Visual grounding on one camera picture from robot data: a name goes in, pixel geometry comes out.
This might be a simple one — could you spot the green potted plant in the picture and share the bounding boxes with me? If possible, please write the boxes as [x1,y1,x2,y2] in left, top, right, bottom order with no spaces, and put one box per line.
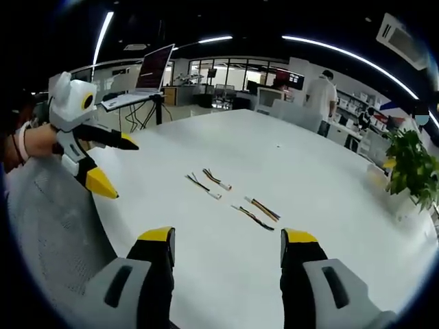
[383,127,439,220]

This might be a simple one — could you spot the white storage shelves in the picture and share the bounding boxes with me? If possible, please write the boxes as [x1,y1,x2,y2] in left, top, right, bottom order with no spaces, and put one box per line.
[334,87,395,133]

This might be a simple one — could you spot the JST connector cable orange striped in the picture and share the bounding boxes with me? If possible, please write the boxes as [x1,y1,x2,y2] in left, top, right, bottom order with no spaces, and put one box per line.
[201,167,233,191]

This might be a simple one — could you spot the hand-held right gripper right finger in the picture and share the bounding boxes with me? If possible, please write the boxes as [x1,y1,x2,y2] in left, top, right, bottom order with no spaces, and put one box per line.
[279,228,399,329]

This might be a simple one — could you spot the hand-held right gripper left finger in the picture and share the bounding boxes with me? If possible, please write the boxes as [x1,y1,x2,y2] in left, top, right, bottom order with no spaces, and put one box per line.
[79,226,176,329]

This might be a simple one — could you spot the black laptop stand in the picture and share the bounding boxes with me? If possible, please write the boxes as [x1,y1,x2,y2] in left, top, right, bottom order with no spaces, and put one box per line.
[116,94,169,133]

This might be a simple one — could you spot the JST connector cable dark wires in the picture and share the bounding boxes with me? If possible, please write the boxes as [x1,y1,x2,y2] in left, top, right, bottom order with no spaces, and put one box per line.
[230,204,276,232]

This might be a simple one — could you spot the ceiling air conditioner unit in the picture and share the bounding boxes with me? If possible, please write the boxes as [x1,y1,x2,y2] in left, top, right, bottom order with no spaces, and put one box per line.
[375,12,431,71]

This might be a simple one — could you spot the open laptop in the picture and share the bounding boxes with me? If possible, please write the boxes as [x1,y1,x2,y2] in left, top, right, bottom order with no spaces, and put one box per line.
[100,43,176,111]

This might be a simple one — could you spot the JST connector cable black yellow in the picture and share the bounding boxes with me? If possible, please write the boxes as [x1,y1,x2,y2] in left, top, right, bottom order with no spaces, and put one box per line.
[185,172,223,200]

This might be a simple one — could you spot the pink wrist band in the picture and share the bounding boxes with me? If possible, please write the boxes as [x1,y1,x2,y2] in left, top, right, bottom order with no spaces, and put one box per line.
[17,121,32,162]

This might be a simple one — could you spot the JST connector cable multicolour wires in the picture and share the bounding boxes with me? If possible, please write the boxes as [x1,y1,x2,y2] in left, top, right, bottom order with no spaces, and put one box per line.
[244,195,281,222]

